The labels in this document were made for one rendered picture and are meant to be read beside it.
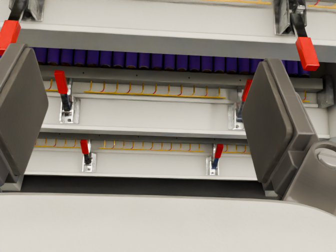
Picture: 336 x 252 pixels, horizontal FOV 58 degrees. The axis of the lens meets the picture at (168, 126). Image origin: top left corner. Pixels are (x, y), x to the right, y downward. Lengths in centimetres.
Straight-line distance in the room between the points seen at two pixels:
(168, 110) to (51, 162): 31
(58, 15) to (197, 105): 26
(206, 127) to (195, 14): 21
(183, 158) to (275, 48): 38
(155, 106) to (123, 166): 22
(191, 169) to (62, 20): 44
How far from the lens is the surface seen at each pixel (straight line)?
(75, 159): 68
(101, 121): 49
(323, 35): 38
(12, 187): 81
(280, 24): 35
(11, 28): 31
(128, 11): 34
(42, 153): 70
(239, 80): 50
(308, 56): 31
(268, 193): 81
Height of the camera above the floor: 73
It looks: 59 degrees down
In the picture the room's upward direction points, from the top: 8 degrees clockwise
